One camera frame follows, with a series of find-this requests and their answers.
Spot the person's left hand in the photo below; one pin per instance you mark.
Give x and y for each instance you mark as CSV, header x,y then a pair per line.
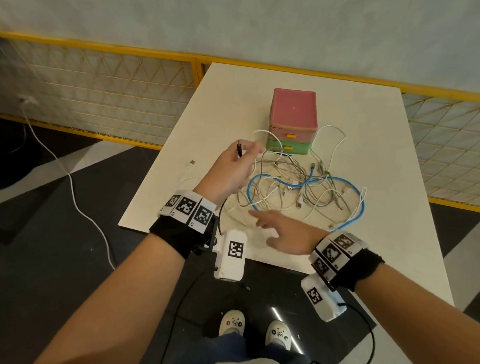
x,y
228,171

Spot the dark blue trousers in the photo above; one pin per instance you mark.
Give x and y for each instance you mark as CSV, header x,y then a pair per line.
x,y
223,351

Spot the person's right hand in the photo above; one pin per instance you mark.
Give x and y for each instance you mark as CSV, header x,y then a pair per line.
x,y
297,235

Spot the person's left forearm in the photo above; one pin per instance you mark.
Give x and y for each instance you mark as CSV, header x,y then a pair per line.
x,y
109,309

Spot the white wrist camera with marker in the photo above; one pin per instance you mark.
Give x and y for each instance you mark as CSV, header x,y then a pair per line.
x,y
326,305
229,263

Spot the person's right forearm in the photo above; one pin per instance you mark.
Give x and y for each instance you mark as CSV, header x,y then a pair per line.
x,y
425,318

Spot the pink green drawer box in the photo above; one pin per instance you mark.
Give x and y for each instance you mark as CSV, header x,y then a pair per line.
x,y
294,108

